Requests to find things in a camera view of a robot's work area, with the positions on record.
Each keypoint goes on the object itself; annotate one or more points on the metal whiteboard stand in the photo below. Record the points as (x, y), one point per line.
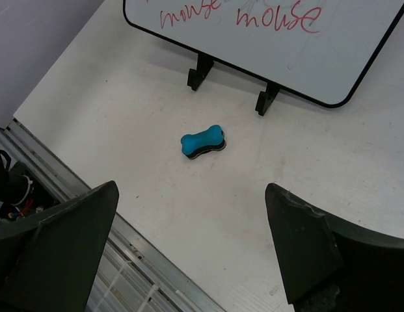
(203, 66)

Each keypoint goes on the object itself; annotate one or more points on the aluminium table frame rail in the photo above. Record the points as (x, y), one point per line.
(132, 274)

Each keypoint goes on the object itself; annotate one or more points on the white whiteboard black frame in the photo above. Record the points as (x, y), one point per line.
(317, 50)

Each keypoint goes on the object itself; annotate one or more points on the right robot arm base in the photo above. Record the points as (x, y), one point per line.
(21, 193)

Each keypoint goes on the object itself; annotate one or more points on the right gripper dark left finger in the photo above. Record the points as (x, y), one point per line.
(49, 260)

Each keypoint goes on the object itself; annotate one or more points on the blue bone-shaped whiteboard eraser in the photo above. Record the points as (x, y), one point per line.
(211, 139)

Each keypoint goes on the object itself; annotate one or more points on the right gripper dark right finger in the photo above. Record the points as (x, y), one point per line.
(331, 264)

